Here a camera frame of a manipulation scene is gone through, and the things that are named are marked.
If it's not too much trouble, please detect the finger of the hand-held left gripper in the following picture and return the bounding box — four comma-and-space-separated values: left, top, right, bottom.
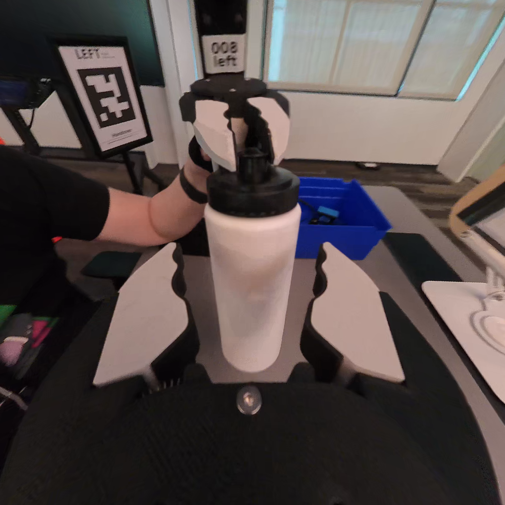
249, 96, 291, 166
193, 99, 239, 173

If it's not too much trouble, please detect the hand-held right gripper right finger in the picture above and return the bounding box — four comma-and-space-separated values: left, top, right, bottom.
302, 242, 406, 385

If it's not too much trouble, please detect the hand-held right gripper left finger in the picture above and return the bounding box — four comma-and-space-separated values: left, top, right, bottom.
93, 242, 198, 387

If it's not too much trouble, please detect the blue plastic bin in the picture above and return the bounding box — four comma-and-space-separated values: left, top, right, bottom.
294, 177, 392, 261

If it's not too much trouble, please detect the white round container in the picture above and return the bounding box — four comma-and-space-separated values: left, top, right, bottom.
204, 149, 302, 373

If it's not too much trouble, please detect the person's left hand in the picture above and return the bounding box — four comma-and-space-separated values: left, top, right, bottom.
182, 147, 215, 194

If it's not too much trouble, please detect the dark table mat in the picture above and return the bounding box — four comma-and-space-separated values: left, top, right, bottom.
81, 250, 143, 277

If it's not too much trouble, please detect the white tablet stand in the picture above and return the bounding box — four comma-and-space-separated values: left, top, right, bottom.
421, 237, 505, 405

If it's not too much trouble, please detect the large paned window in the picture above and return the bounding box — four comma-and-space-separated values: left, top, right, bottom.
262, 0, 505, 101

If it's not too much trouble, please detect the black framed marker sign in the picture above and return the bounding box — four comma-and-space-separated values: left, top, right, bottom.
47, 36, 154, 159

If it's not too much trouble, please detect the black equipment stand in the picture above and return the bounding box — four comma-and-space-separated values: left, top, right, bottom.
0, 77, 54, 156

